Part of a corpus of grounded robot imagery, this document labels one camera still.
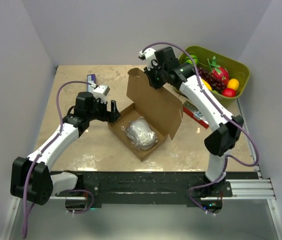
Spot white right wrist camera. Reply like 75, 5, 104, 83
138, 48, 158, 71

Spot yellow toy mango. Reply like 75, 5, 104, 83
226, 78, 239, 91

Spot pink toy dragon fruit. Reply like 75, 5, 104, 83
207, 56, 229, 85

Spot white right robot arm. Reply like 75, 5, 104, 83
138, 46, 244, 197

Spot black base frame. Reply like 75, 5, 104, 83
24, 170, 259, 210

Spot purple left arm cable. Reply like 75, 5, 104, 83
21, 80, 96, 240

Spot red toothpaste box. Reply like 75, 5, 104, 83
183, 101, 209, 129

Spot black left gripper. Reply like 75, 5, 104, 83
87, 96, 121, 123

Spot yellow toy banana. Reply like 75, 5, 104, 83
202, 79, 212, 91

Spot green plastic basket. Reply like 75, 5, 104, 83
186, 45, 250, 108

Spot purple toothpaste box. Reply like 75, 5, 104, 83
87, 74, 97, 93

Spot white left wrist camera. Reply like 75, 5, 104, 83
92, 84, 110, 104

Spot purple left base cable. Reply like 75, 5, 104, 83
60, 189, 94, 215

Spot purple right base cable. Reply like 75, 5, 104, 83
187, 174, 231, 215

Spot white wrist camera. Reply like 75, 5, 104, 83
138, 48, 158, 71
92, 84, 110, 104

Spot red toy apple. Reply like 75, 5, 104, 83
222, 88, 236, 98

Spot brown cardboard box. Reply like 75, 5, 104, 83
108, 68, 183, 161

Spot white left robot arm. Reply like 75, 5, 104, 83
10, 91, 121, 206

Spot red toy grapes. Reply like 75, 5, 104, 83
198, 67, 225, 94

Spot silver foil pouch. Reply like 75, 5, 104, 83
121, 116, 158, 151

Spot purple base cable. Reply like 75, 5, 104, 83
187, 174, 231, 215
60, 189, 94, 215

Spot green toy watermelon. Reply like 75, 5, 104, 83
184, 54, 199, 65

